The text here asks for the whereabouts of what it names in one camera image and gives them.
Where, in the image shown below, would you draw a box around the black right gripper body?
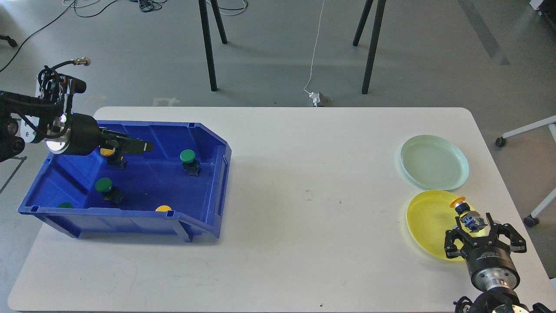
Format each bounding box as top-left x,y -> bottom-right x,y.
465,236 -> 520,293

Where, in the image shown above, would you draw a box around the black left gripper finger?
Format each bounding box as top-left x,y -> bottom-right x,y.
100,129 -> 154,154

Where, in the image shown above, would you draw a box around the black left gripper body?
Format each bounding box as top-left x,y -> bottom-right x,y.
46,113 -> 106,155

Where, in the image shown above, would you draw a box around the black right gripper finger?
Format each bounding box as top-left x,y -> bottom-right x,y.
443,216 -> 467,262
486,213 -> 527,253

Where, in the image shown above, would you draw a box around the yellow push button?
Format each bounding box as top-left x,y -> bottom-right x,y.
450,196 -> 487,233

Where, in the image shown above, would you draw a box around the green push button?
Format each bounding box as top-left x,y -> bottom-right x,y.
179,149 -> 202,177
95,177 -> 124,205

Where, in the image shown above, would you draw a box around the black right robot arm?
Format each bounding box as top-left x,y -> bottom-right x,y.
443,213 -> 552,313

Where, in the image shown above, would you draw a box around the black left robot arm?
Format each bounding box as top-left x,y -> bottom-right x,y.
0,57 -> 153,162

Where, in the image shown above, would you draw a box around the yellow button under gripper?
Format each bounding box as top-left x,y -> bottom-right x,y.
99,148 -> 127,170

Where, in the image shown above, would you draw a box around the yellow plate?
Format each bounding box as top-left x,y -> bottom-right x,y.
406,190 -> 464,262

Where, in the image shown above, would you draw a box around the green button at bin corner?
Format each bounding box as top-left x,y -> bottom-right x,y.
57,202 -> 74,209

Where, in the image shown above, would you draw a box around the yellow button at bin front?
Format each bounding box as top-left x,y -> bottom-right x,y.
155,205 -> 172,212

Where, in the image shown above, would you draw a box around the light green plate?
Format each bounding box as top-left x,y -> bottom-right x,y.
399,134 -> 470,191

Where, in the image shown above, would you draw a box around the white wheeled chair base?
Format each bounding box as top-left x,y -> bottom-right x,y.
492,116 -> 555,229

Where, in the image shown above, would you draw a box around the blue plastic bin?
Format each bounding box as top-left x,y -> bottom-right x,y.
18,120 -> 231,242

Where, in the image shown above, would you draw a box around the black tripod leg left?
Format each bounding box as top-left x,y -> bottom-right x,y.
198,0 -> 228,92

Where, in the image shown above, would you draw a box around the black tripod leg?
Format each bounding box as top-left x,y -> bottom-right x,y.
198,0 -> 228,92
352,0 -> 387,95

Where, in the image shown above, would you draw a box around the black tripod leg right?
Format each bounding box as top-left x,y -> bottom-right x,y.
352,0 -> 387,95

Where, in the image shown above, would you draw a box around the black floor cables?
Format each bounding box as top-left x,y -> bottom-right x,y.
0,0 -> 249,73

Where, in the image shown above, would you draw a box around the white charger with cable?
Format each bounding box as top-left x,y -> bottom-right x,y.
303,0 -> 326,107

